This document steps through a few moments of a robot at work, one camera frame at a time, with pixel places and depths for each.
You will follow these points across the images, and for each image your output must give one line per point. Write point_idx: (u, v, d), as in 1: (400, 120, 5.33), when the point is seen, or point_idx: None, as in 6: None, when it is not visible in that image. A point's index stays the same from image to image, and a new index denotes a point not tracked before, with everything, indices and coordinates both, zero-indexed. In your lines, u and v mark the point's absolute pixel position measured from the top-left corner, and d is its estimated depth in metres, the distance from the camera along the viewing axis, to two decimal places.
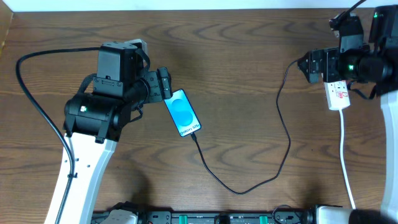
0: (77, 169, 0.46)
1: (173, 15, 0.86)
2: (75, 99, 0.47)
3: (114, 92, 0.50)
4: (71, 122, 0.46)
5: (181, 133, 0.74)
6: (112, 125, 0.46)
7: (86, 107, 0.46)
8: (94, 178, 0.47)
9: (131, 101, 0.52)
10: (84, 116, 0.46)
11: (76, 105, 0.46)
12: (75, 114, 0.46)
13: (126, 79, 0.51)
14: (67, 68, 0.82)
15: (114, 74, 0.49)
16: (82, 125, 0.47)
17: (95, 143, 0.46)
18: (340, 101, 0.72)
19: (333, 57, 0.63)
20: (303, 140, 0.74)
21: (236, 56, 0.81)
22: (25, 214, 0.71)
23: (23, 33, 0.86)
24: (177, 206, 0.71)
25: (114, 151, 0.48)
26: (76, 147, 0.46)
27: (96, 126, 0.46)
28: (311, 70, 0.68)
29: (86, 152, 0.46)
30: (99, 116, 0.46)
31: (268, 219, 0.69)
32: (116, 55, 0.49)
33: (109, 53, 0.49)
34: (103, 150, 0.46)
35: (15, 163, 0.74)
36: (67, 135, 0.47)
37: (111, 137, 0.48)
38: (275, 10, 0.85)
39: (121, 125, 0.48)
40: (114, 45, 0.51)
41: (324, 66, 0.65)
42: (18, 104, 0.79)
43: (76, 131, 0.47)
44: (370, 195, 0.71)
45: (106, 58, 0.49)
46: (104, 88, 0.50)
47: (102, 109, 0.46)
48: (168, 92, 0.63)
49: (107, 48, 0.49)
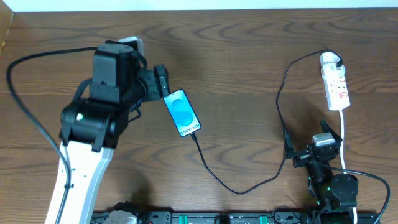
0: (73, 179, 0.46)
1: (173, 15, 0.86)
2: (71, 109, 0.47)
3: (110, 98, 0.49)
4: (66, 132, 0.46)
5: (181, 133, 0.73)
6: (109, 134, 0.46)
7: (82, 116, 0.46)
8: (91, 189, 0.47)
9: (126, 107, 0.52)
10: (80, 124, 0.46)
11: (72, 113, 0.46)
12: (71, 122, 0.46)
13: (122, 84, 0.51)
14: (68, 68, 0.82)
15: (110, 80, 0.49)
16: (78, 134, 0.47)
17: (91, 153, 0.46)
18: (340, 101, 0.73)
19: (302, 163, 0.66)
20: (303, 140, 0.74)
21: (236, 56, 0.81)
22: (24, 214, 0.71)
23: (23, 34, 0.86)
24: (177, 206, 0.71)
25: (110, 160, 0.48)
26: (73, 157, 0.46)
27: (93, 135, 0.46)
28: (284, 157, 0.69)
29: (82, 163, 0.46)
30: (95, 124, 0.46)
31: (268, 219, 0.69)
32: (112, 60, 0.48)
33: (104, 58, 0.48)
34: (99, 160, 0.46)
35: (15, 163, 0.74)
36: (63, 144, 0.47)
37: (108, 145, 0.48)
38: (275, 10, 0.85)
39: (118, 133, 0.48)
40: (109, 49, 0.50)
41: (293, 161, 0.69)
42: (18, 105, 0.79)
43: (72, 140, 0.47)
44: (370, 195, 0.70)
45: (101, 63, 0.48)
46: (100, 94, 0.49)
47: (98, 117, 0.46)
48: (166, 89, 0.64)
49: (102, 53, 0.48)
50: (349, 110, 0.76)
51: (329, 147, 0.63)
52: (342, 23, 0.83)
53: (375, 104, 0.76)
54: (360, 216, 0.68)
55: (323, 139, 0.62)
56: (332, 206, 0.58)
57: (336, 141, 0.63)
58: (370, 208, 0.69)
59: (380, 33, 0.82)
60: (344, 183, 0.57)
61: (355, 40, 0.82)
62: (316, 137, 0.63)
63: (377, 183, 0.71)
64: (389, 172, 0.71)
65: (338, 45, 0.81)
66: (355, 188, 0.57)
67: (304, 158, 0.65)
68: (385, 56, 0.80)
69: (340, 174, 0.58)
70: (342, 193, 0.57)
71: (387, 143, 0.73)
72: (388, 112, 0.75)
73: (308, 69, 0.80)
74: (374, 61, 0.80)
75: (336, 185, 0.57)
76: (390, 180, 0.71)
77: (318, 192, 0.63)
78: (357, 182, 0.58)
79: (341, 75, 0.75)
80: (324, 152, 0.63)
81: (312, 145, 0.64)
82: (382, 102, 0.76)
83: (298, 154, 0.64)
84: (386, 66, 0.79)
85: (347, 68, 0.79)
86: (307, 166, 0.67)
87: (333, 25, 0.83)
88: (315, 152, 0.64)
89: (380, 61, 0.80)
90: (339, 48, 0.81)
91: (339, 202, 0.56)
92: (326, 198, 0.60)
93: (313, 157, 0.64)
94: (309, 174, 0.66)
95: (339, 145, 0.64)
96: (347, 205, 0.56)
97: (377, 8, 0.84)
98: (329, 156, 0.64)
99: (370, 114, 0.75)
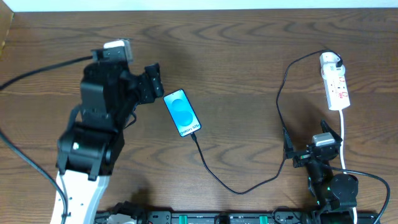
0: (70, 207, 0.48)
1: (173, 15, 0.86)
2: (66, 137, 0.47)
3: (103, 123, 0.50)
4: (63, 160, 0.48)
5: (181, 133, 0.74)
6: (104, 162, 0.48)
7: (78, 145, 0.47)
8: (88, 215, 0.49)
9: (120, 129, 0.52)
10: (76, 154, 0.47)
11: (68, 142, 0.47)
12: (67, 151, 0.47)
13: (112, 108, 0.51)
14: (68, 68, 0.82)
15: (101, 108, 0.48)
16: (74, 162, 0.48)
17: (87, 182, 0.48)
18: (340, 101, 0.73)
19: (302, 163, 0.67)
20: (303, 140, 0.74)
21: (236, 56, 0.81)
22: (25, 214, 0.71)
23: (23, 34, 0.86)
24: (177, 206, 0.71)
25: (106, 186, 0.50)
26: (69, 186, 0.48)
27: (89, 163, 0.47)
28: (284, 157, 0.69)
29: (78, 191, 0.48)
30: (91, 154, 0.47)
31: (268, 219, 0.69)
32: (99, 91, 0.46)
33: (92, 89, 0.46)
34: (96, 188, 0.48)
35: (16, 163, 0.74)
36: (59, 173, 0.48)
37: (104, 172, 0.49)
38: (275, 10, 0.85)
39: (113, 159, 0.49)
40: (96, 76, 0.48)
41: (293, 160, 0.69)
42: (19, 105, 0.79)
43: (69, 169, 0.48)
44: (370, 195, 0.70)
45: (89, 93, 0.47)
46: (92, 119, 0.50)
47: (94, 147, 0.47)
48: (159, 90, 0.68)
49: (91, 83, 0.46)
50: (349, 110, 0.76)
51: (329, 147, 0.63)
52: (342, 23, 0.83)
53: (375, 104, 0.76)
54: (360, 216, 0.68)
55: (323, 139, 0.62)
56: (332, 206, 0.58)
57: (336, 141, 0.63)
58: (370, 208, 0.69)
59: (380, 33, 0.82)
60: (344, 183, 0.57)
61: (355, 40, 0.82)
62: (316, 137, 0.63)
63: (377, 183, 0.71)
64: (389, 172, 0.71)
65: (338, 44, 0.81)
66: (355, 189, 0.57)
67: (304, 158, 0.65)
68: (385, 56, 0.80)
69: (340, 174, 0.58)
70: (342, 193, 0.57)
71: (387, 142, 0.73)
72: (388, 112, 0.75)
73: (308, 69, 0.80)
74: (374, 61, 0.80)
75: (336, 185, 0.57)
76: (390, 180, 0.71)
77: (318, 192, 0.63)
78: (357, 182, 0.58)
79: (341, 75, 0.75)
80: (324, 152, 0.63)
81: (311, 145, 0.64)
82: (382, 102, 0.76)
83: (298, 154, 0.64)
84: (387, 66, 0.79)
85: (347, 68, 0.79)
86: (307, 166, 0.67)
87: (333, 25, 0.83)
88: (315, 152, 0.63)
89: (380, 61, 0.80)
90: (339, 48, 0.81)
91: (339, 202, 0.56)
92: (326, 198, 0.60)
93: (313, 157, 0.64)
94: (310, 173, 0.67)
95: (339, 145, 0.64)
96: (347, 205, 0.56)
97: (377, 8, 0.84)
98: (329, 156, 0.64)
99: (370, 114, 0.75)
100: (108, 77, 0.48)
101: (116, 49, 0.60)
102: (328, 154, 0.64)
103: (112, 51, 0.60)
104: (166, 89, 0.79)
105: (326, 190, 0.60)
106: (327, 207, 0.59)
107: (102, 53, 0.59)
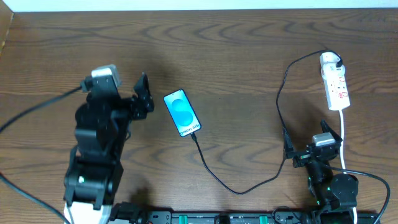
0: None
1: (173, 15, 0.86)
2: (71, 174, 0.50)
3: (101, 158, 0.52)
4: (69, 195, 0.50)
5: (181, 133, 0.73)
6: (107, 192, 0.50)
7: (83, 178, 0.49)
8: None
9: (119, 159, 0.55)
10: (82, 187, 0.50)
11: (74, 177, 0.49)
12: (74, 185, 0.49)
13: (108, 144, 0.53)
14: (68, 68, 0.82)
15: (97, 146, 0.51)
16: (79, 195, 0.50)
17: (92, 210, 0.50)
18: (340, 101, 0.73)
19: (302, 162, 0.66)
20: (304, 140, 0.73)
21: (236, 56, 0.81)
22: (24, 215, 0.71)
23: (23, 34, 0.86)
24: (177, 206, 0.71)
25: (109, 214, 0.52)
26: (76, 216, 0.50)
27: (94, 195, 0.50)
28: (284, 157, 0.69)
29: (85, 220, 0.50)
30: (95, 185, 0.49)
31: (268, 219, 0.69)
32: (93, 134, 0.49)
33: (86, 132, 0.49)
34: (101, 216, 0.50)
35: (16, 163, 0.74)
36: (66, 205, 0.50)
37: (107, 203, 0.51)
38: (275, 10, 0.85)
39: (115, 190, 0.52)
40: (87, 119, 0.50)
41: (293, 160, 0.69)
42: (19, 105, 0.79)
43: (75, 200, 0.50)
44: (370, 195, 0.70)
45: (84, 135, 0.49)
46: (91, 155, 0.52)
47: (97, 179, 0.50)
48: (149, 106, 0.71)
49: (83, 128, 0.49)
50: (349, 110, 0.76)
51: (329, 147, 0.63)
52: (342, 23, 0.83)
53: (375, 103, 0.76)
54: (361, 216, 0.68)
55: (323, 139, 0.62)
56: (332, 206, 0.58)
57: (336, 141, 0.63)
58: (370, 208, 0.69)
59: (380, 33, 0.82)
60: (344, 183, 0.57)
61: (355, 40, 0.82)
62: (316, 137, 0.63)
63: (377, 183, 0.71)
64: (390, 172, 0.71)
65: (338, 44, 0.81)
66: (354, 188, 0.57)
67: (304, 158, 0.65)
68: (385, 55, 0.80)
69: (341, 174, 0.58)
70: (342, 193, 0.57)
71: (387, 142, 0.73)
72: (388, 112, 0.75)
73: (308, 69, 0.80)
74: (374, 61, 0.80)
75: (336, 185, 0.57)
76: (390, 180, 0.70)
77: (318, 192, 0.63)
78: (357, 182, 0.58)
79: (340, 75, 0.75)
80: (324, 152, 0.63)
81: (311, 145, 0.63)
82: (382, 101, 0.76)
83: (298, 154, 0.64)
84: (386, 65, 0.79)
85: (347, 68, 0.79)
86: (307, 166, 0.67)
87: (333, 25, 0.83)
88: (315, 152, 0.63)
89: (380, 61, 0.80)
90: (339, 48, 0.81)
91: (339, 203, 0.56)
92: (327, 198, 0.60)
93: (313, 157, 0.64)
94: (309, 174, 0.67)
95: (339, 146, 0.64)
96: (347, 205, 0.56)
97: (376, 8, 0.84)
98: (329, 156, 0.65)
99: (370, 114, 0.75)
100: (99, 120, 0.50)
101: (104, 78, 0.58)
102: (328, 154, 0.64)
103: (101, 80, 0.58)
104: (166, 89, 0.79)
105: (326, 190, 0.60)
106: (327, 207, 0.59)
107: (91, 81, 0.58)
